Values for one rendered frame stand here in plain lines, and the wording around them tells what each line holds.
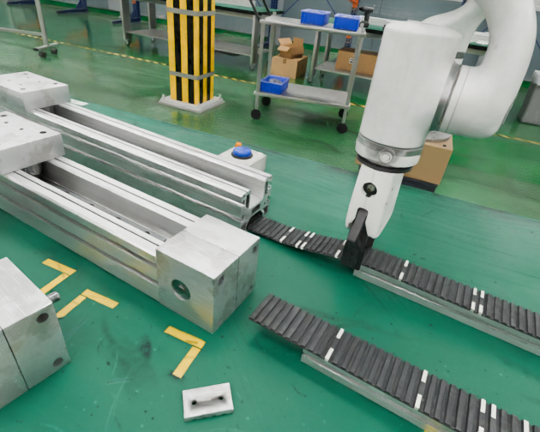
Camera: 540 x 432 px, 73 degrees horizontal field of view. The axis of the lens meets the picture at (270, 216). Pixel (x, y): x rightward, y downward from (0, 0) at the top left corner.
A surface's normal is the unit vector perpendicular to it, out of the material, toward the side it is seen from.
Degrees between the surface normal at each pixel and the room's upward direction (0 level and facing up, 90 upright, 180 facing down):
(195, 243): 0
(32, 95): 90
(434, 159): 90
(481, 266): 0
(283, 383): 0
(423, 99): 88
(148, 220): 90
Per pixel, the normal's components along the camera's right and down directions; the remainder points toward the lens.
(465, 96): -0.41, 0.13
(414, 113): -0.26, 0.59
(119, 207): -0.51, 0.43
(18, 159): 0.86, 0.35
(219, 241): 0.10, -0.83
